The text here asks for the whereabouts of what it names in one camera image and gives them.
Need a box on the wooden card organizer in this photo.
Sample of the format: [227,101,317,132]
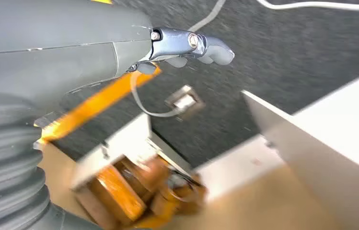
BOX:
[70,114,208,230]

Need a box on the white cabinet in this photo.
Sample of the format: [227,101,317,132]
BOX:
[195,65,359,230]

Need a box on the white floor cable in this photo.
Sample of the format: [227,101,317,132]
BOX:
[257,0,359,12]
[130,72,180,119]
[188,0,228,33]

